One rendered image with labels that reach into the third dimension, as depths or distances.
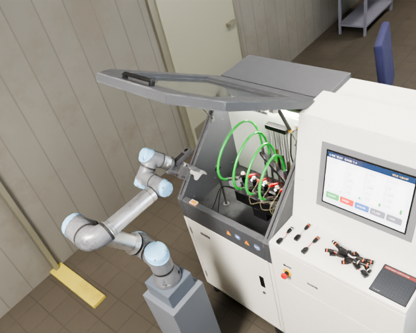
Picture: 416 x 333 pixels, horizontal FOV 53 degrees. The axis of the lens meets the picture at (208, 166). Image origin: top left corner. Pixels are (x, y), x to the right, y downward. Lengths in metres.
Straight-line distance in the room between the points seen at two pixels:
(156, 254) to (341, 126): 1.05
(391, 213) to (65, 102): 2.51
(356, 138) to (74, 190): 2.53
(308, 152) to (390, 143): 0.41
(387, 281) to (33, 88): 2.62
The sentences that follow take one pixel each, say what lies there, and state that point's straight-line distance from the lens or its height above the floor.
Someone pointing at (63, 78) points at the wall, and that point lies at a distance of 3.47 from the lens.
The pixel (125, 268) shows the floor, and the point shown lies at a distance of 3.67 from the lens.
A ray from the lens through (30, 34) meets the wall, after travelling 3.31.
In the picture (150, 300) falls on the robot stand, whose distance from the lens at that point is 2.38.
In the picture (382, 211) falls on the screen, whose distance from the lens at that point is 2.02.
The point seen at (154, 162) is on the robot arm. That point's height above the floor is 1.50.
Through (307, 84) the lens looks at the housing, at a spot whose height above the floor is 1.50.
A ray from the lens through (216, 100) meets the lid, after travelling 1.55.
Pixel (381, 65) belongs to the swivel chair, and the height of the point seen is 0.97.
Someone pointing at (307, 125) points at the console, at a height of 1.50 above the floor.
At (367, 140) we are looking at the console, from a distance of 1.91.
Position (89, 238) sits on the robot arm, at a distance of 1.85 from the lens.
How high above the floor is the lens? 2.66
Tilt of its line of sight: 38 degrees down
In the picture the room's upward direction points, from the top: 15 degrees counter-clockwise
